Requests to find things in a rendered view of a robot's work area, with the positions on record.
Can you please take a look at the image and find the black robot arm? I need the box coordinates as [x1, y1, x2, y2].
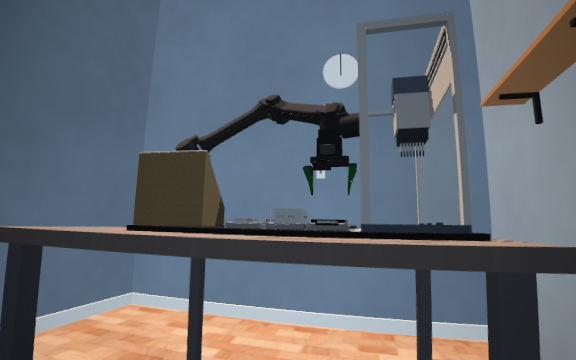
[175, 95, 359, 157]

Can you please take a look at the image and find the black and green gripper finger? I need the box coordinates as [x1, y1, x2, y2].
[303, 167, 313, 195]
[348, 165, 357, 195]

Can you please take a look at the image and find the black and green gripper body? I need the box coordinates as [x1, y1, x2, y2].
[304, 156, 357, 171]

